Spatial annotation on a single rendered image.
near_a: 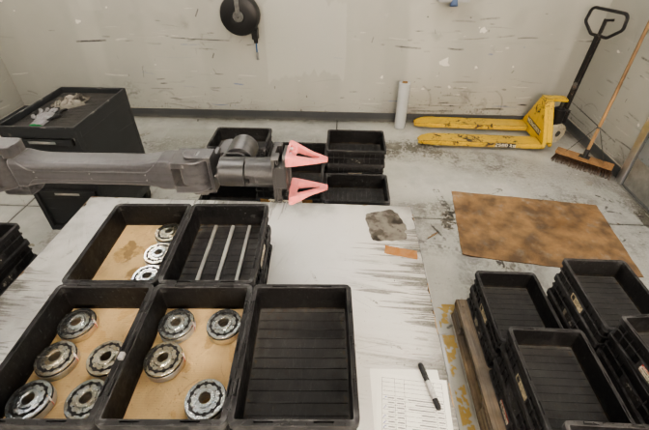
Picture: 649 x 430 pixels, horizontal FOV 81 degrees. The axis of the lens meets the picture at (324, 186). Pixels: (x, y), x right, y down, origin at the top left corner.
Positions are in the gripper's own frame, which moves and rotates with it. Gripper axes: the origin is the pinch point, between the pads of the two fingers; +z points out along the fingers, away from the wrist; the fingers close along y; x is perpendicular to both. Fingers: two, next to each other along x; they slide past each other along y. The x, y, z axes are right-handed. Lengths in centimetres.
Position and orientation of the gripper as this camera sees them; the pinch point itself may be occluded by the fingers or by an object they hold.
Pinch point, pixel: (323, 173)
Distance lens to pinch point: 72.3
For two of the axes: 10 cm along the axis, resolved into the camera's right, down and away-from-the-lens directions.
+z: 10.0, 0.3, -0.5
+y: 0.0, 8.2, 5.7
